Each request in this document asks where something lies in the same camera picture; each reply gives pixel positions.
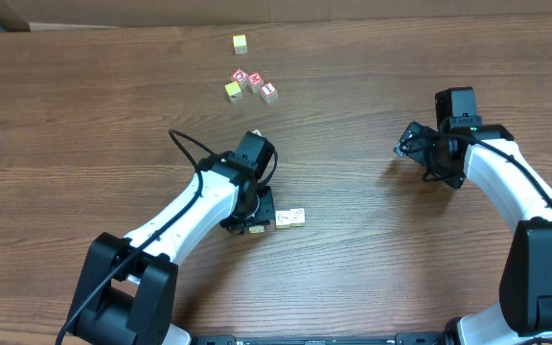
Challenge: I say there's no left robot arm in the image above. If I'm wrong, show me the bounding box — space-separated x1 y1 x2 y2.
56 130 278 345

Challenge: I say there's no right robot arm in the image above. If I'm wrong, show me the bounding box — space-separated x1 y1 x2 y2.
394 86 552 344

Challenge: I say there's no red block letter I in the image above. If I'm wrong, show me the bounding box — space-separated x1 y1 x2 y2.
260 82 278 104

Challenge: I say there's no yellow wooden block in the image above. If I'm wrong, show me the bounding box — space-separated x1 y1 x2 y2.
224 81 243 103

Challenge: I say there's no red block letter M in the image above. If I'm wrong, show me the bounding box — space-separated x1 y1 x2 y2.
247 72 265 93

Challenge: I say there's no red block letter C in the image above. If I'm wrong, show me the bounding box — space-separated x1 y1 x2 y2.
231 69 248 89

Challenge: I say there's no yellow block far top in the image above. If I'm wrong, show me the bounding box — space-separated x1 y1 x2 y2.
232 34 248 55

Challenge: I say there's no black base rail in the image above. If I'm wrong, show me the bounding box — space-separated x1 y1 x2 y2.
191 332 455 345

